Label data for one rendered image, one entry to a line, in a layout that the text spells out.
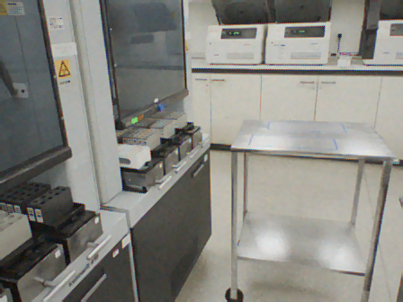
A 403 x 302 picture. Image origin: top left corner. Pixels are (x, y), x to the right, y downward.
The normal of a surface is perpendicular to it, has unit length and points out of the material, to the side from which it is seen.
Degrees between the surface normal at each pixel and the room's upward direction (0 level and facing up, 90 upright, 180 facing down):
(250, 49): 90
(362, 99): 90
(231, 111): 90
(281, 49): 90
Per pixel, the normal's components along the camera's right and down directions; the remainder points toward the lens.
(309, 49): -0.33, 0.34
